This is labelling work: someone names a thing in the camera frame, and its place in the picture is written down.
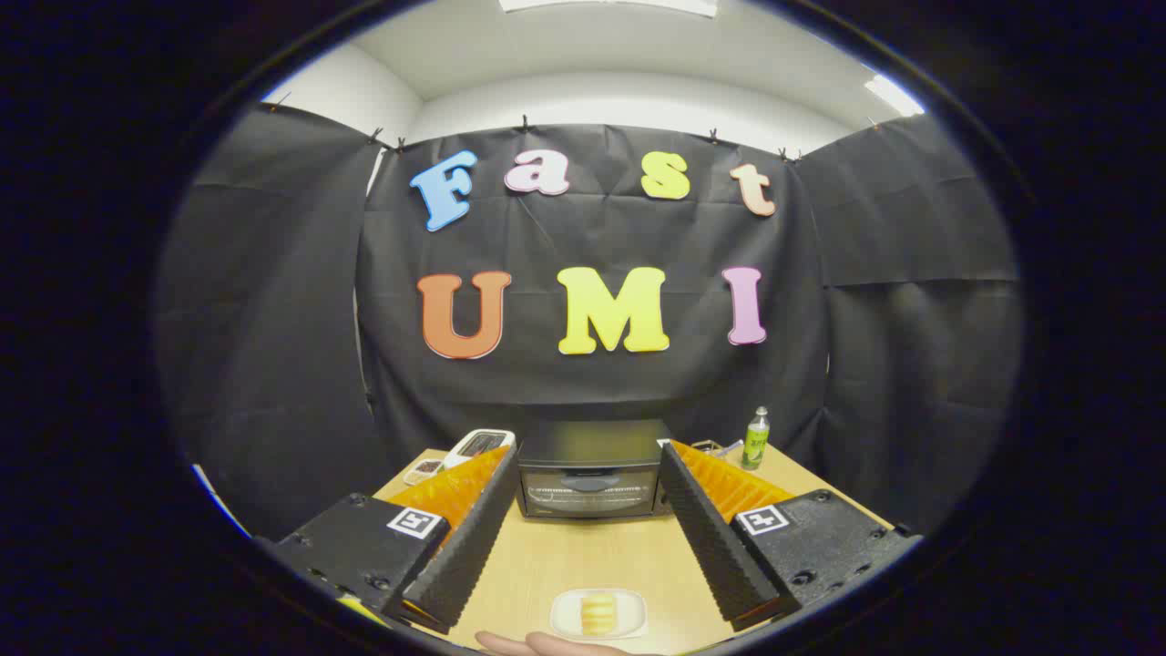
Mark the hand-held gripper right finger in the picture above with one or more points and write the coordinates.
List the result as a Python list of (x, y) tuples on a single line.
[(710, 542)]

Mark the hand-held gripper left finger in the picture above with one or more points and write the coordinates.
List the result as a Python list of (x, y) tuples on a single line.
[(469, 547)]

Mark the golden ridged bread roll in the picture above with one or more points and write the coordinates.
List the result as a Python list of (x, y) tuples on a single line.
[(598, 613)]

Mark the black toaster oven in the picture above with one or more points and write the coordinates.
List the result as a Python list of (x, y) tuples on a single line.
[(592, 446)]

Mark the white slot toaster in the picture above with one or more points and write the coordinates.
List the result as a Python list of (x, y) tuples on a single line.
[(478, 444)]

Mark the green drink bottle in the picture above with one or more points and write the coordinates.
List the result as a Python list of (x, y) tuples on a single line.
[(755, 442)]

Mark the white rectangular plate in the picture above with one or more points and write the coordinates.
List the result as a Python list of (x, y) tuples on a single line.
[(565, 618)]

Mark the ceiling light panel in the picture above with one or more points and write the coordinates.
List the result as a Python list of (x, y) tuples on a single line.
[(893, 94), (608, 5)]

